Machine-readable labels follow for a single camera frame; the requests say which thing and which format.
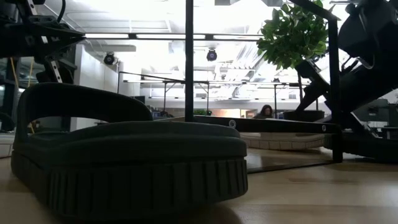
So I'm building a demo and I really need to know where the person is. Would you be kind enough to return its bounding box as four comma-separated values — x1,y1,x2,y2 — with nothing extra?
252,104,275,120

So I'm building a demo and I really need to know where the wooden shelf with black frame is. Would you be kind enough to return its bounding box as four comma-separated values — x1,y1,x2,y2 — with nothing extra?
152,0,345,174

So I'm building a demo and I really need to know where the black rubber slide sandal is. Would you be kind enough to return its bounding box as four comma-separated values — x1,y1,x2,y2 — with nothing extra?
323,132,398,163
10,82,249,220

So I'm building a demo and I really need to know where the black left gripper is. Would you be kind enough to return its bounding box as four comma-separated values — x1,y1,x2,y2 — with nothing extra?
0,0,86,85

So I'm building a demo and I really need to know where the white rubber slide sandal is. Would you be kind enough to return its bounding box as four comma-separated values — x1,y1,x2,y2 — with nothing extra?
239,132,326,152

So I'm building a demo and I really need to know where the green leafy tree plant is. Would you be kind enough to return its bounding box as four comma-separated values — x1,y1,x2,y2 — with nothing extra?
256,0,330,111

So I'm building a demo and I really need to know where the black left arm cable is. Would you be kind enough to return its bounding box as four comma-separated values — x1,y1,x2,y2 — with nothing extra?
57,0,67,23

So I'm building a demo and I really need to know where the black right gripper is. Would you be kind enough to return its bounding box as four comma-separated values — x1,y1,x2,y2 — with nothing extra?
294,58,398,115

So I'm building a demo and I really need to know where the black plant pot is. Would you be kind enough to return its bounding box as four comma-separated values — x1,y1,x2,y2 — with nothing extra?
282,110,326,123

